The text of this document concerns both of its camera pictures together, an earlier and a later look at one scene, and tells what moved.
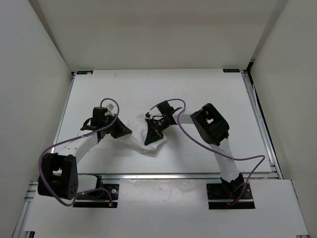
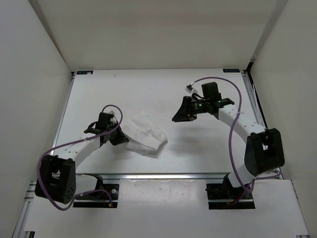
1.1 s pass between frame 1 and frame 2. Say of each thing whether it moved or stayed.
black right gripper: moved
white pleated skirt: stayed
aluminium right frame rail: stayed
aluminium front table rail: stayed
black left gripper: moved
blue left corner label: stayed
